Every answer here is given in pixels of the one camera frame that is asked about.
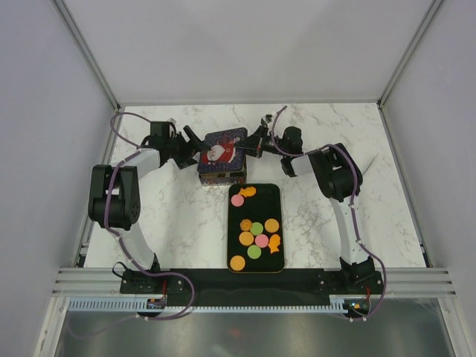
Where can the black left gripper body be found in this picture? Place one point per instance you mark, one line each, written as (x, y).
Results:
(179, 149)

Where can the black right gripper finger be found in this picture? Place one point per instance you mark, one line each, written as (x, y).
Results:
(249, 145)
(261, 133)

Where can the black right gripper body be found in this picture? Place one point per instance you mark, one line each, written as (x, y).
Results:
(269, 144)

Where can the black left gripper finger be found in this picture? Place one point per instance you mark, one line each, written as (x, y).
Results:
(195, 142)
(186, 161)

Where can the gold tin lid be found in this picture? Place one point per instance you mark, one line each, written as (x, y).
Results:
(223, 156)

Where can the square cookie tin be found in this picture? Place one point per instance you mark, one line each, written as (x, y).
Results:
(224, 178)

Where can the black rectangular tray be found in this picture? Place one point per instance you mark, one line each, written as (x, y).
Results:
(265, 204)

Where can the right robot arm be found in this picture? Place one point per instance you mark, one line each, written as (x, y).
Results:
(338, 178)

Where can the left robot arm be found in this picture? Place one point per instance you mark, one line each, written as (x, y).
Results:
(114, 195)

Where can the orange fish cookie top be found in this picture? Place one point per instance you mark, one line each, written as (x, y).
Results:
(247, 192)

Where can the orange fish cookie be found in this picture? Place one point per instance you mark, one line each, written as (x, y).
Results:
(274, 243)
(247, 192)

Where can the pink sandwich cookie top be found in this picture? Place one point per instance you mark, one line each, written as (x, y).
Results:
(237, 200)

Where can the pink sandwich cookie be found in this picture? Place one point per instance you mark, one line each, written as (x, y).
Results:
(261, 240)
(237, 200)

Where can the orange dotted biscuit right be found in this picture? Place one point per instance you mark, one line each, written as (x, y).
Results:
(272, 225)

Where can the orange dotted biscuit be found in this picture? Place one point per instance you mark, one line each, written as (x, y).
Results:
(246, 238)
(272, 225)
(237, 263)

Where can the orange swirl cookie left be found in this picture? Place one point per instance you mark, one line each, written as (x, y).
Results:
(246, 225)

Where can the green sandwich cookie upper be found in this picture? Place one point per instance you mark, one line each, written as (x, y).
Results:
(257, 228)

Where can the green sandwich cookie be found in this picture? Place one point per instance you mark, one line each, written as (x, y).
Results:
(257, 228)
(254, 252)

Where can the orange fish cookie lower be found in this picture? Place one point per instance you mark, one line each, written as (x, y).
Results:
(274, 243)

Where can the orange dotted biscuit middle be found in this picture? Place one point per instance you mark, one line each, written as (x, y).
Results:
(246, 238)

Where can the pink sandwich cookie lower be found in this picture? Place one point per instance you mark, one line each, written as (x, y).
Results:
(261, 240)

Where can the green sandwich cookie lower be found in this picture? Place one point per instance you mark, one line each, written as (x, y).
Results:
(254, 252)

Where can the orange dotted biscuit bottom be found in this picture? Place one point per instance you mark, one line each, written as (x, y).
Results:
(237, 263)

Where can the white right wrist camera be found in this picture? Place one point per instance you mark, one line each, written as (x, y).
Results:
(267, 120)

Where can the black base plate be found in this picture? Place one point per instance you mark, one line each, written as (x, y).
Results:
(219, 286)

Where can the aluminium frame left post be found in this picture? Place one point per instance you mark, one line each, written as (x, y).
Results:
(76, 34)

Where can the aluminium frame post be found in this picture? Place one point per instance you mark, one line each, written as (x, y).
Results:
(415, 41)
(76, 34)

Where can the white slotted cable duct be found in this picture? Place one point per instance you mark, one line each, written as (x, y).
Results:
(145, 304)

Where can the aluminium front rail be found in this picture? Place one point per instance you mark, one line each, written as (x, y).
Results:
(401, 282)

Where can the aluminium frame right post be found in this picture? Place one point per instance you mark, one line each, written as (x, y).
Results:
(415, 41)

